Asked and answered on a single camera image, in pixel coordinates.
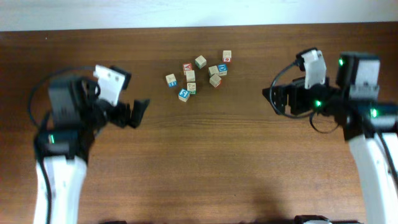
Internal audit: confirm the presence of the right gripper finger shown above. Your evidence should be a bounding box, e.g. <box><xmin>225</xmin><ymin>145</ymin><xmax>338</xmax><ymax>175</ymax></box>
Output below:
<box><xmin>268</xmin><ymin>93</ymin><xmax>285</xmax><ymax>115</ymax></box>
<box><xmin>262</xmin><ymin>86</ymin><xmax>280</xmax><ymax>100</ymax></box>

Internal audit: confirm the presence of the blue D block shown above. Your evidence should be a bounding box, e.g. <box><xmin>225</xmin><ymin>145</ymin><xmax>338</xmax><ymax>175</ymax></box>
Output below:
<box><xmin>217</xmin><ymin>64</ymin><xmax>228</xmax><ymax>76</ymax></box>

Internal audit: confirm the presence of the block with blue T side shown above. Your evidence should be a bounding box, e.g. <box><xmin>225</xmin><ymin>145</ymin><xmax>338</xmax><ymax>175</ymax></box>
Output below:
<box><xmin>210</xmin><ymin>74</ymin><xmax>222</xmax><ymax>88</ymax></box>

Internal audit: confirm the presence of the block 5 with green side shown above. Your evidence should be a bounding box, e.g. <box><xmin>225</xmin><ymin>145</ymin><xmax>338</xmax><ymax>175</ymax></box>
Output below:
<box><xmin>208</xmin><ymin>65</ymin><xmax>219</xmax><ymax>77</ymax></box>

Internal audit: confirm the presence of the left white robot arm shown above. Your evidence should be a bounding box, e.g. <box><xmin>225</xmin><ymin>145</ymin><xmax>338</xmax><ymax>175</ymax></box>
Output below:
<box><xmin>34</xmin><ymin>77</ymin><xmax>150</xmax><ymax>223</ymax></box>

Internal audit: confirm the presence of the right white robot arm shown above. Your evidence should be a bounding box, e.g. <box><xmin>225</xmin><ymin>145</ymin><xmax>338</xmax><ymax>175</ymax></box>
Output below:
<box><xmin>262</xmin><ymin>48</ymin><xmax>397</xmax><ymax>223</ymax></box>

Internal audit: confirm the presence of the block Y with blue side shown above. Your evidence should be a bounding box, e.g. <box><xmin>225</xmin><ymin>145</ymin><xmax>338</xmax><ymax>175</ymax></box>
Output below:
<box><xmin>165</xmin><ymin>73</ymin><xmax>177</xmax><ymax>88</ymax></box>

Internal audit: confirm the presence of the blue 5 block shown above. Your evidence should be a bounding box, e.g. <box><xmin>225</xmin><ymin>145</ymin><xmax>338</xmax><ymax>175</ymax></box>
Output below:
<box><xmin>178</xmin><ymin>89</ymin><xmax>190</xmax><ymax>102</ymax></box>

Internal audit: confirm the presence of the block with animal drawing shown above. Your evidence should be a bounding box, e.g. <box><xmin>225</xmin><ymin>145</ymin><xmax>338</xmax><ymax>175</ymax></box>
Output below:
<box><xmin>187</xmin><ymin>82</ymin><xmax>197</xmax><ymax>95</ymax></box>

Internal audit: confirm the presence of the block Z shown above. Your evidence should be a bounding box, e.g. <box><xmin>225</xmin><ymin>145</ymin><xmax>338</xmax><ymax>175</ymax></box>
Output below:
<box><xmin>185</xmin><ymin>70</ymin><xmax>196</xmax><ymax>83</ymax></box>

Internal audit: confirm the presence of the red A block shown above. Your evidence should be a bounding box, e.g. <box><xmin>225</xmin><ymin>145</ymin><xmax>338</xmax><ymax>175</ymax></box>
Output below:
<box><xmin>183</xmin><ymin>63</ymin><xmax>193</xmax><ymax>75</ymax></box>

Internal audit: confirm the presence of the block with red bottom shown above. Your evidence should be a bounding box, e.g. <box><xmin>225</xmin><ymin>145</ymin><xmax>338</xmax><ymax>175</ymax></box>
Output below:
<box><xmin>223</xmin><ymin>50</ymin><xmax>232</xmax><ymax>63</ymax></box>

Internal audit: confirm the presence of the block I with green R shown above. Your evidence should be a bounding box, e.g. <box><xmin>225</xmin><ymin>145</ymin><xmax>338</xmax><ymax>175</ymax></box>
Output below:
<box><xmin>195</xmin><ymin>55</ymin><xmax>206</xmax><ymax>69</ymax></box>

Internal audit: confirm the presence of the right black camera cable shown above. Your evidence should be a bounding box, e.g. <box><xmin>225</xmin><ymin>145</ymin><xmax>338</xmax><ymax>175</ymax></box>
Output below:
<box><xmin>269</xmin><ymin>60</ymin><xmax>340</xmax><ymax>134</ymax></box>

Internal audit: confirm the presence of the black camera cable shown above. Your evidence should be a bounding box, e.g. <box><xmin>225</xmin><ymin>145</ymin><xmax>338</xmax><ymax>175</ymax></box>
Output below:
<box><xmin>269</xmin><ymin>60</ymin><xmax>340</xmax><ymax>134</ymax></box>
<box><xmin>27</xmin><ymin>65</ymin><xmax>96</xmax><ymax>128</ymax></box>

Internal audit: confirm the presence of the left black camera cable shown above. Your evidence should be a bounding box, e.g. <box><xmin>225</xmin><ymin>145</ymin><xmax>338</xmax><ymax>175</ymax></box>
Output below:
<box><xmin>27</xmin><ymin>65</ymin><xmax>96</xmax><ymax>128</ymax></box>

